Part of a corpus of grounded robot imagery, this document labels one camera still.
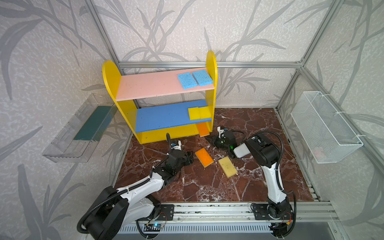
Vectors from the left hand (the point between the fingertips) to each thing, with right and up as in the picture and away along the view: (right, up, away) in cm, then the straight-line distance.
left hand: (192, 149), depth 86 cm
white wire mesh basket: (+60, +10, -23) cm, 65 cm away
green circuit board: (-18, -35, -15) cm, 42 cm away
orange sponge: (+7, -6, +5) cm, 11 cm away
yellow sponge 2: (+1, +21, +10) cm, 23 cm away
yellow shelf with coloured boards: (-34, +30, +38) cm, 59 cm away
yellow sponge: (+8, +22, +10) cm, 25 cm away
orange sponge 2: (+6, +11, +19) cm, 22 cm away
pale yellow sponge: (+21, -11, +2) cm, 24 cm away
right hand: (+8, +8, +13) cm, 17 cm away
